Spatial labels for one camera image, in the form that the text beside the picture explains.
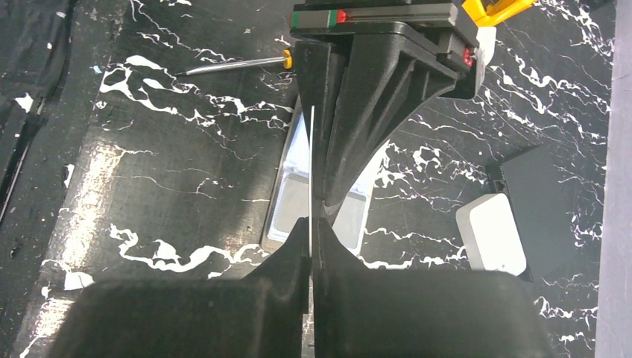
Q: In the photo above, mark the black flat box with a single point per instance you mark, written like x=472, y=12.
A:
x=531, y=182

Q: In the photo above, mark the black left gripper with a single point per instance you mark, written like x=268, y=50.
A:
x=405, y=53

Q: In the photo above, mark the thin grey credit card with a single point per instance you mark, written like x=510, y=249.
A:
x=310, y=178

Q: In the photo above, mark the yellow black screwdriver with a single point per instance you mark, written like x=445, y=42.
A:
x=285, y=60

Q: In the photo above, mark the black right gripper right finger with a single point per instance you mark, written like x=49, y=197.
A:
x=367, y=312

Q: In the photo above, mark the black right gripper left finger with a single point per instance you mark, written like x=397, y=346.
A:
x=259, y=315

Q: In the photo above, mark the yellow plastic bin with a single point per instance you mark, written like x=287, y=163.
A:
x=492, y=13

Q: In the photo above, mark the white rectangular box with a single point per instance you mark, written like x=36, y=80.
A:
x=489, y=233

